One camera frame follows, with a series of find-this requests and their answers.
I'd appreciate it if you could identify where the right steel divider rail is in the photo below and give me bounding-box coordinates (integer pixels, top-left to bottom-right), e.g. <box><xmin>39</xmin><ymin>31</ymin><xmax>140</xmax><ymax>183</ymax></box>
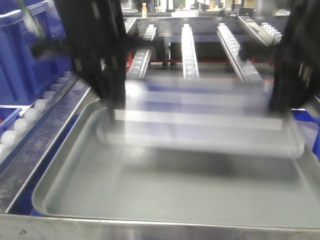
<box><xmin>238</xmin><ymin>16</ymin><xmax>279</xmax><ymax>47</ymax></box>

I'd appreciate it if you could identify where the far left roller rail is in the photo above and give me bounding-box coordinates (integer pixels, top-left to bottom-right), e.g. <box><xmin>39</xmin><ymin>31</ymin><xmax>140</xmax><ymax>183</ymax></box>
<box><xmin>0</xmin><ymin>71</ymin><xmax>76</xmax><ymax>163</ymax></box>

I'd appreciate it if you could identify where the orange bottle in background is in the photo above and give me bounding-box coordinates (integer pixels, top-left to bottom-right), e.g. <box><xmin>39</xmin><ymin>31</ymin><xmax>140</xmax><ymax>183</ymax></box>
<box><xmin>141</xmin><ymin>2</ymin><xmax>148</xmax><ymax>18</ymax></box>

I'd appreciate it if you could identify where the front steel rack bar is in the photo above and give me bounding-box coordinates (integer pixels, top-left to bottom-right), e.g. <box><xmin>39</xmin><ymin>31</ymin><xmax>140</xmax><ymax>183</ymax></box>
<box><xmin>0</xmin><ymin>213</ymin><xmax>320</xmax><ymax>240</ymax></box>

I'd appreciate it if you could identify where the blue bin right lower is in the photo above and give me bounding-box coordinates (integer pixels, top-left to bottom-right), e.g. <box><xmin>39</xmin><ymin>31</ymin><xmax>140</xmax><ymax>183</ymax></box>
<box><xmin>292</xmin><ymin>108</ymin><xmax>320</xmax><ymax>161</ymax></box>

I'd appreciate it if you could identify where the small silver metal tray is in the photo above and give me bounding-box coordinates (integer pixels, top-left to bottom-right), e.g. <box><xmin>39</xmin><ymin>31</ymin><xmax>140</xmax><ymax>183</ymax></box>
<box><xmin>96</xmin><ymin>79</ymin><xmax>305</xmax><ymax>159</ymax></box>

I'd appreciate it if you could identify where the right roller rail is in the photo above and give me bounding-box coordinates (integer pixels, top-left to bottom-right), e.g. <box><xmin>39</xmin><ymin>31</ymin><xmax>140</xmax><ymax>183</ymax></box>
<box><xmin>260</xmin><ymin>22</ymin><xmax>282</xmax><ymax>43</ymax></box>

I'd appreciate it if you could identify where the left steel divider rail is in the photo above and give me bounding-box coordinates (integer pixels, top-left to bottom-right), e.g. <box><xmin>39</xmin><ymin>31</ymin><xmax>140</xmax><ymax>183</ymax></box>
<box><xmin>0</xmin><ymin>73</ymin><xmax>94</xmax><ymax>215</ymax></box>

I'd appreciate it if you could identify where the large grey serving tray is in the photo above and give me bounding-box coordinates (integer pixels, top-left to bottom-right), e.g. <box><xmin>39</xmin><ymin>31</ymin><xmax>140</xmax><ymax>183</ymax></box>
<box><xmin>32</xmin><ymin>101</ymin><xmax>320</xmax><ymax>229</ymax></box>

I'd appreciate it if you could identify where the roller rail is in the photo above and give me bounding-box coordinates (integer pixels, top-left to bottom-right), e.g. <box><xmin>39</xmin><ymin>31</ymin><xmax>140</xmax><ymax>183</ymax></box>
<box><xmin>260</xmin><ymin>22</ymin><xmax>282</xmax><ymax>43</ymax></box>
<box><xmin>181</xmin><ymin>24</ymin><xmax>200</xmax><ymax>81</ymax></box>
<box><xmin>126</xmin><ymin>24</ymin><xmax>157</xmax><ymax>80</ymax></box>
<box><xmin>0</xmin><ymin>71</ymin><xmax>76</xmax><ymax>163</ymax></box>
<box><xmin>216</xmin><ymin>23</ymin><xmax>263</xmax><ymax>83</ymax></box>

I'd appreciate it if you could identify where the small blue bin left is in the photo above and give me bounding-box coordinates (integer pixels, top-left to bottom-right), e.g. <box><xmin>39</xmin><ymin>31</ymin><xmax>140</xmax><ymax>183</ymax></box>
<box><xmin>0</xmin><ymin>106</ymin><xmax>22</xmax><ymax>136</ymax></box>

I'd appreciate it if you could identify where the large blue plastic crate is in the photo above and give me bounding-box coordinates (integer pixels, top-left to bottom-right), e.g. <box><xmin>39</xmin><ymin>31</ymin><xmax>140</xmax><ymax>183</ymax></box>
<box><xmin>0</xmin><ymin>0</ymin><xmax>71</xmax><ymax>105</ymax></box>

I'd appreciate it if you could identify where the steel divider rail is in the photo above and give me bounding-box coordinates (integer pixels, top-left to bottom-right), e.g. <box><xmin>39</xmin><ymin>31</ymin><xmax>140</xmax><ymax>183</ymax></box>
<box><xmin>238</xmin><ymin>16</ymin><xmax>279</xmax><ymax>47</ymax></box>
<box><xmin>0</xmin><ymin>73</ymin><xmax>94</xmax><ymax>215</ymax></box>

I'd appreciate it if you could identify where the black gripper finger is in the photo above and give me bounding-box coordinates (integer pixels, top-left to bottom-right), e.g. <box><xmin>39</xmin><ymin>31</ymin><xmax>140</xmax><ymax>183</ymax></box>
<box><xmin>239</xmin><ymin>0</ymin><xmax>320</xmax><ymax>114</ymax></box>
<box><xmin>32</xmin><ymin>0</ymin><xmax>127</xmax><ymax>120</ymax></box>

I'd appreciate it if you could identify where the centre roller rail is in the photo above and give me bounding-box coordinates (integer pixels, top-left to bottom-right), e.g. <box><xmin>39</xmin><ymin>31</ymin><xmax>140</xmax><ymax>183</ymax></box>
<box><xmin>181</xmin><ymin>24</ymin><xmax>200</xmax><ymax>81</ymax></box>

